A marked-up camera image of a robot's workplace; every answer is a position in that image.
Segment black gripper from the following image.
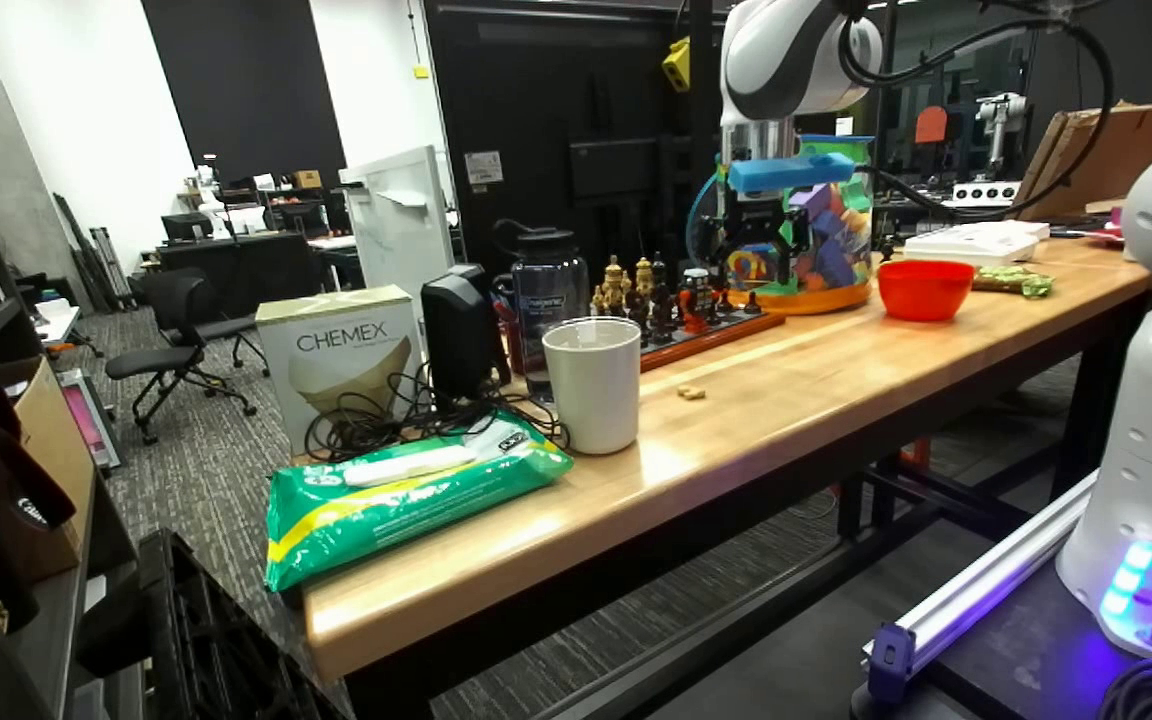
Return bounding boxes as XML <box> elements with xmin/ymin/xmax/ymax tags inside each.
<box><xmin>731</xmin><ymin>191</ymin><xmax>806</xmax><ymax>290</ymax></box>

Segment clear tub of foam blocks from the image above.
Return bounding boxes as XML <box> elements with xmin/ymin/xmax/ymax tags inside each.
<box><xmin>684</xmin><ymin>132</ymin><xmax>879</xmax><ymax>320</ymax></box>

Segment wooden chess board with pieces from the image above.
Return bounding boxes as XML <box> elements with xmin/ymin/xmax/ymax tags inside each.
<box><xmin>589</xmin><ymin>251</ymin><xmax>789</xmax><ymax>376</ymax></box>

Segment red plastic bowl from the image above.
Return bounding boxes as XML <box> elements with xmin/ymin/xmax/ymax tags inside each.
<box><xmin>878</xmin><ymin>255</ymin><xmax>979</xmax><ymax>324</ymax></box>

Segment white paper cup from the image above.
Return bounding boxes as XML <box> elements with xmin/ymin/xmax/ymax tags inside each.
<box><xmin>542</xmin><ymin>318</ymin><xmax>643</xmax><ymax>462</ymax></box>

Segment white flat box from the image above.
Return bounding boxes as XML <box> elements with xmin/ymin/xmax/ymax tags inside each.
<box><xmin>896</xmin><ymin>215</ymin><xmax>1051</xmax><ymax>268</ymax></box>

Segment yellow triangular tag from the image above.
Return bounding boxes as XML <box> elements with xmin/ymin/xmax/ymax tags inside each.
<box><xmin>662</xmin><ymin>33</ymin><xmax>696</xmax><ymax>96</ymax></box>

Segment brown wooden board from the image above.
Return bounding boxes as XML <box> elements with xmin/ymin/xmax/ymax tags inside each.
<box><xmin>1014</xmin><ymin>96</ymin><xmax>1152</xmax><ymax>230</ymax></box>

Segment white cabinet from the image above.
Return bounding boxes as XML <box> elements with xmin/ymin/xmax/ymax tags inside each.
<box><xmin>340</xmin><ymin>143</ymin><xmax>459</xmax><ymax>318</ymax></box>

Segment green wipes pack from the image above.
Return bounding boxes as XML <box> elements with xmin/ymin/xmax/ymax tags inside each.
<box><xmin>259</xmin><ymin>414</ymin><xmax>575</xmax><ymax>602</ymax></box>

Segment white Chemex box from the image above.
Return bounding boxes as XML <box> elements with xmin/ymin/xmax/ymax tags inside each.
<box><xmin>254</xmin><ymin>283</ymin><xmax>427</xmax><ymax>457</ymax></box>

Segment dark office desk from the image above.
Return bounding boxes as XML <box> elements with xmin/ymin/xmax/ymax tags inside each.
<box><xmin>132</xmin><ymin>234</ymin><xmax>368</xmax><ymax>318</ymax></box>

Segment black office chair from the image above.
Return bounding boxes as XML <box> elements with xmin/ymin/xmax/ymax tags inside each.
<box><xmin>106</xmin><ymin>265</ymin><xmax>274</xmax><ymax>454</ymax></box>

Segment black plastic crate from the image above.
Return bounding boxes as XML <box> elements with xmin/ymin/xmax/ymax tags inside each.
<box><xmin>71</xmin><ymin>533</ymin><xmax>351</xmax><ymax>720</ymax></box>

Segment open cardboard box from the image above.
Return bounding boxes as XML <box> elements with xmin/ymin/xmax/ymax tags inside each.
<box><xmin>0</xmin><ymin>355</ymin><xmax>99</xmax><ymax>594</ymax></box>

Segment black table frame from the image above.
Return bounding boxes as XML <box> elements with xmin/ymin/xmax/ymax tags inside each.
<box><xmin>333</xmin><ymin>298</ymin><xmax>1148</xmax><ymax>720</ymax></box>

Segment aluminium rail with blue bracket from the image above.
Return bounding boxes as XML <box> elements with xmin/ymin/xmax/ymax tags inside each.
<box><xmin>862</xmin><ymin>472</ymin><xmax>1099</xmax><ymax>712</ymax></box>

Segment coiled black cord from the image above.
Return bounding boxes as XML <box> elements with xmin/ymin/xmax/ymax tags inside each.
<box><xmin>302</xmin><ymin>374</ymin><xmax>439</xmax><ymax>468</ymax></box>

